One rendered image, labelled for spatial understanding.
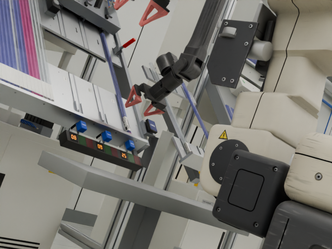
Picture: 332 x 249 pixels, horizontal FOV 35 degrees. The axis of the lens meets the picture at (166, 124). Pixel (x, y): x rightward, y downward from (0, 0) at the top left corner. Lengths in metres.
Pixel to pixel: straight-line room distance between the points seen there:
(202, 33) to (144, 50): 2.71
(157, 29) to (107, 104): 2.71
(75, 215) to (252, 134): 3.28
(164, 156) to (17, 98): 0.76
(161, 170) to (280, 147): 0.99
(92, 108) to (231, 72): 0.69
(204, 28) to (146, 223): 0.67
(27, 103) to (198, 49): 0.57
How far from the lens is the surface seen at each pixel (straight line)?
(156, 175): 2.09
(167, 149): 2.09
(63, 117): 1.64
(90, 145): 1.66
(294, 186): 0.89
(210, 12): 1.75
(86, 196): 4.34
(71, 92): 1.73
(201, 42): 1.72
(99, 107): 1.80
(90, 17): 2.09
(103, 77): 4.18
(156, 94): 1.75
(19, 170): 1.96
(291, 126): 1.19
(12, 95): 1.54
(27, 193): 2.01
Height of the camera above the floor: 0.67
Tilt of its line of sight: 4 degrees up
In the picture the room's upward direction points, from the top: 20 degrees clockwise
